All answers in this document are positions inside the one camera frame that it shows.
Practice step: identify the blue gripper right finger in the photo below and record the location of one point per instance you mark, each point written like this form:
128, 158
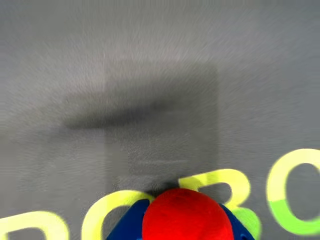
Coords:
240, 225

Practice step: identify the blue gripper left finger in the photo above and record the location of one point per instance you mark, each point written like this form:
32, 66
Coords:
132, 222

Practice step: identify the red ball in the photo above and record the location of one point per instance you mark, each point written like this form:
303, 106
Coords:
187, 215

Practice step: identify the grey mat with lettering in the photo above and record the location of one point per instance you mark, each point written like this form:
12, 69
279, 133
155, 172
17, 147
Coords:
150, 87

